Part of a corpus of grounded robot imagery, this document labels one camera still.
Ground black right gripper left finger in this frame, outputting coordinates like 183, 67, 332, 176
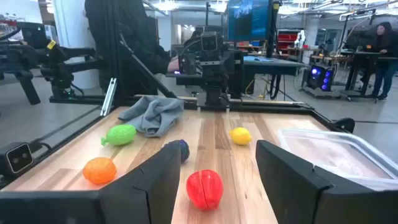
99, 140, 182, 224

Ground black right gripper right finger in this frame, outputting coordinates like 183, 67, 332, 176
255, 139, 398, 224

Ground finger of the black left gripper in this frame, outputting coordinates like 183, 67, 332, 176
179, 52, 197, 76
222, 51, 236, 75

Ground orange toy fruit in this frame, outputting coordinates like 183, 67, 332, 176
82, 157, 118, 185

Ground purple toy grapes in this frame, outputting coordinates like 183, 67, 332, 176
164, 139, 190, 164

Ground red toy pepper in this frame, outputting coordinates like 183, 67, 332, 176
186, 169, 224, 212

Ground light green toy pear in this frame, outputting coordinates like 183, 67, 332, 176
100, 123, 137, 147

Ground yellow toy lemon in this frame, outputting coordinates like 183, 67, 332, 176
229, 126, 253, 146

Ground person's hand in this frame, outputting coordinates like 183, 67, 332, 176
167, 56, 180, 74

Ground dark grey desk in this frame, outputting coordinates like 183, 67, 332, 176
166, 55, 307, 94

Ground computer monitor blue screen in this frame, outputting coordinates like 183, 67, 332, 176
228, 0, 280, 58

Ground clear plastic container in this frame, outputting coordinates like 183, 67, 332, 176
277, 128, 398, 191

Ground person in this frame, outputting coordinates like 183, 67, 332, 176
369, 21, 398, 100
84, 0, 181, 96

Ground grey crumpled cloth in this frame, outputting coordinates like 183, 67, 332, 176
118, 95, 185, 138

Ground red tool cabinet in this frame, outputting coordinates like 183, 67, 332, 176
276, 29, 299, 52

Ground silver aluminium bar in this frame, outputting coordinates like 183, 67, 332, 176
99, 77, 118, 118

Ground computer tower blue lights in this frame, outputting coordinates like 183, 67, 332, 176
306, 63, 336, 93

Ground black standing desk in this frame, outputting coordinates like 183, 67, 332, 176
310, 49, 398, 102

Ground black table-level camera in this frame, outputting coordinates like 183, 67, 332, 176
0, 142, 34, 175

